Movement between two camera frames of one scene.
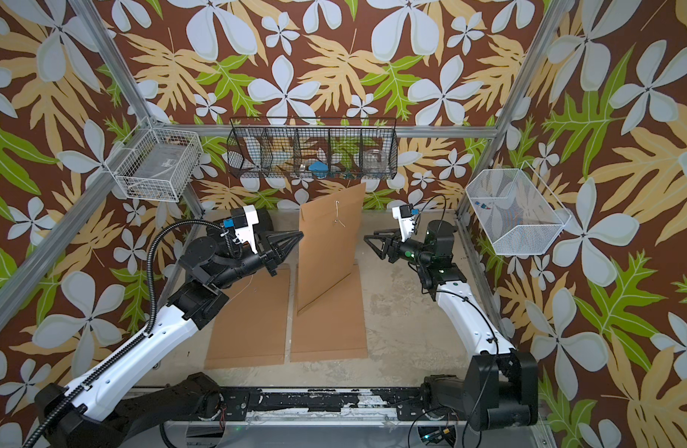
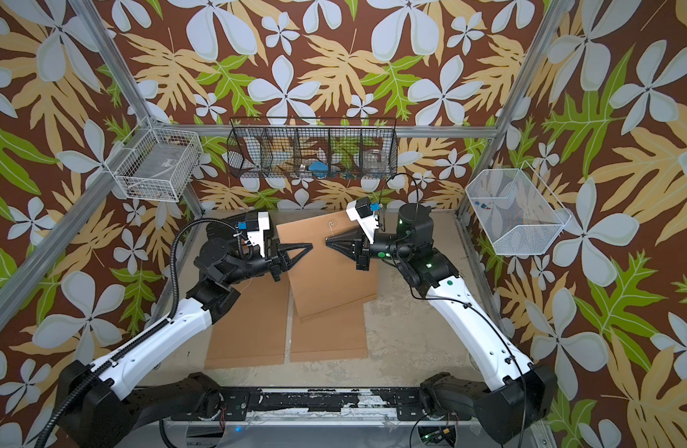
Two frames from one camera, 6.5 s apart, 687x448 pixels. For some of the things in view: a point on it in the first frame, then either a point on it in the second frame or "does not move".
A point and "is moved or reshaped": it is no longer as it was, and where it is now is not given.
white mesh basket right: x=520 y=215 does not move
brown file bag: x=251 y=328 does not move
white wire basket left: x=155 y=164 does not move
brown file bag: x=330 y=232 is moved or reshaped
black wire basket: x=313 y=148 does not move
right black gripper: x=392 y=251 to x=350 y=245
